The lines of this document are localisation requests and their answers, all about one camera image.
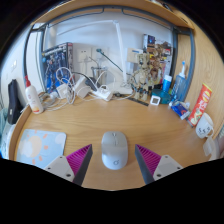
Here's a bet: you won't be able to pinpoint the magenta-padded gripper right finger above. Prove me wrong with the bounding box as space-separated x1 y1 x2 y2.
134 143 184 185

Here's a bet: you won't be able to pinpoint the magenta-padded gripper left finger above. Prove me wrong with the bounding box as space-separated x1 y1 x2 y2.
44 143 93 187

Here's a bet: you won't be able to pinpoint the grey white computer mouse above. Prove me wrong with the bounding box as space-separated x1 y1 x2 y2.
101 130 129 171

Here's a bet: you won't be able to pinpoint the light blue sun-print mouse pad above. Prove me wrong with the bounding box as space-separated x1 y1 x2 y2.
16 128 67 169

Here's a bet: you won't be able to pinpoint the blue snack packet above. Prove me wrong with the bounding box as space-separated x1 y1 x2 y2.
169 100 192 120

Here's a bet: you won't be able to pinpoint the clear plastic cup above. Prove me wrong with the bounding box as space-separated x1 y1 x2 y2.
202 136 221 159

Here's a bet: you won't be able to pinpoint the small white square clock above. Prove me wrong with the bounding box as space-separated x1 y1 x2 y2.
149 94 162 107

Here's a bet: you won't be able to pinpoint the white mug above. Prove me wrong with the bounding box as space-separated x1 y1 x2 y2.
195 112 215 139

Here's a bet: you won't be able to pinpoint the teal round container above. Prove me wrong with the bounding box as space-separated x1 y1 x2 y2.
151 88 173 105

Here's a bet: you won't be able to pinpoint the small white cube charger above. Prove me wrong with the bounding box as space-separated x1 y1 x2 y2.
56 83 70 100

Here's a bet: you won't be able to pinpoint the white power strip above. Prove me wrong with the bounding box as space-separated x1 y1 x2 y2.
89 84 114 102

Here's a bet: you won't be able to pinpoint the white power adapter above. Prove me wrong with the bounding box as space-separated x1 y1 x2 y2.
73 75 92 99

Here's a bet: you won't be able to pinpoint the red chips can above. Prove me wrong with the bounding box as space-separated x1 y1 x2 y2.
187 83 213 127

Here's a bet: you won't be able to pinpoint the white lotion bottle red cap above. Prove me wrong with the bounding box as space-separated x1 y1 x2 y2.
24 75 45 115

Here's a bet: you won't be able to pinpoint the blue bottle white cap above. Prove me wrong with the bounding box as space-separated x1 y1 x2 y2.
161 74 173 94

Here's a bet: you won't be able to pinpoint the blue spray bottle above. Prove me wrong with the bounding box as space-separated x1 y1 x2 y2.
171 60 188 103

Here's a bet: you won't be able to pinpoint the teal blanket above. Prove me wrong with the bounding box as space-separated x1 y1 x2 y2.
0 107 8 134

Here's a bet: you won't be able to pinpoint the black bag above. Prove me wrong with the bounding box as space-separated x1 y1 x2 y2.
7 78 24 125

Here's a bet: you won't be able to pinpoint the wooden robot figure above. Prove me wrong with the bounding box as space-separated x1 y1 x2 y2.
129 53 158 101

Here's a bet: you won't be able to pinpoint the metal cup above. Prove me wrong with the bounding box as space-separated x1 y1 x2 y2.
90 65 108 83

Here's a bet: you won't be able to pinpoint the robot model kit box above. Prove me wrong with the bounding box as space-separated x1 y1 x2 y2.
41 42 75 95

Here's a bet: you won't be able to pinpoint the colourful printed box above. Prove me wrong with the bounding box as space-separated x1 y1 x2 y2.
143 33 174 84

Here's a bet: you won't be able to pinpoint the white tangled cables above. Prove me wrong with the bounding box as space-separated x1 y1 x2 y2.
39 66 101 111

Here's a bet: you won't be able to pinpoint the white wall outlet plate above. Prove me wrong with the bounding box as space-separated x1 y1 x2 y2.
77 47 93 63

